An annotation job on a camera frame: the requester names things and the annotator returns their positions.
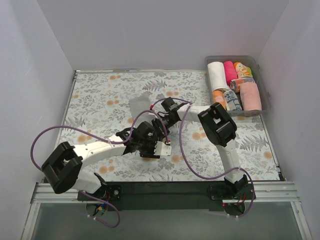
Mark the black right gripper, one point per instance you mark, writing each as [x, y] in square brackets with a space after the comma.
[157, 125]

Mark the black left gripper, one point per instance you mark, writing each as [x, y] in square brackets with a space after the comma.
[149, 150]

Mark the yellow and grey cloths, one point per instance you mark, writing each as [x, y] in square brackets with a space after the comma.
[139, 104]

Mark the blue patterned towel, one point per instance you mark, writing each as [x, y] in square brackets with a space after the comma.
[232, 101]

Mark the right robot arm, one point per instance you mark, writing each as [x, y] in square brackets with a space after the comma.
[219, 128]

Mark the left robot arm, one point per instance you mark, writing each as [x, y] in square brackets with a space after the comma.
[64, 167]

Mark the white rolled towel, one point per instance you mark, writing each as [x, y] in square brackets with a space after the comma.
[217, 77]

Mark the small patterned rolled towel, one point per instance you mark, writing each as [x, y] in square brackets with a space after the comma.
[234, 84]

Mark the hot pink rolled towel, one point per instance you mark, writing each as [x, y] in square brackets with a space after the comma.
[230, 72]

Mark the clear plastic bin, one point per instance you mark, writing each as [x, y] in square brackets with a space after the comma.
[255, 69]

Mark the light pink rolled towel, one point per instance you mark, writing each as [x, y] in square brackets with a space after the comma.
[250, 96]

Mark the orange cartoon rolled towel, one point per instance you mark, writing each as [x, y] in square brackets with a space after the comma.
[242, 70]

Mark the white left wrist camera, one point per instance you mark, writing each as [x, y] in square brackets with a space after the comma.
[163, 150]

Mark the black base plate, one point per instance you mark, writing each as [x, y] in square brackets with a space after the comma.
[169, 203]

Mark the aluminium frame rail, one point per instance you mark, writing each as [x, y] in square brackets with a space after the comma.
[264, 191]

